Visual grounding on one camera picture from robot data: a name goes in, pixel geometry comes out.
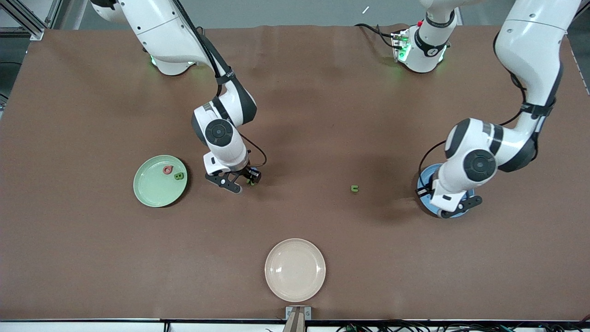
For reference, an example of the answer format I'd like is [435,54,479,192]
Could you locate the left arm base connector panel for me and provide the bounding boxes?
[391,29,412,63]

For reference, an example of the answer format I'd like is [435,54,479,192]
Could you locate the blue plate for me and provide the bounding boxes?
[417,164,475,219]

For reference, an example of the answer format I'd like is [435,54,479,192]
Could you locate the brown table mat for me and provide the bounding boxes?
[0,24,590,322]

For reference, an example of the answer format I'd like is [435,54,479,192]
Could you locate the light green plate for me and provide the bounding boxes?
[133,155,188,208]

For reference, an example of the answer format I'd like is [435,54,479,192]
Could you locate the beige plate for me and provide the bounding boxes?
[265,238,326,302]

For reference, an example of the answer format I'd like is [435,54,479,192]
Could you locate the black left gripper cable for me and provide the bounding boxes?
[417,32,528,187]

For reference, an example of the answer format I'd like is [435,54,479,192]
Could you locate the tangled black cables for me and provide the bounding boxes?
[265,318,590,332]

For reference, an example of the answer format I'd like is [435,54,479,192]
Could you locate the grey metal camera bracket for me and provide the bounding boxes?
[285,306,312,332]

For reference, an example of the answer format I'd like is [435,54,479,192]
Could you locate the black left arm base cable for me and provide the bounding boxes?
[354,23,401,49]

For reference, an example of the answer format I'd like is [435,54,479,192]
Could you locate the white table edge rail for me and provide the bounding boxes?
[0,320,590,332]

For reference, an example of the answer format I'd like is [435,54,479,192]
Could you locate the aluminium frame profile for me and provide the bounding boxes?
[566,0,590,35]
[0,0,63,40]

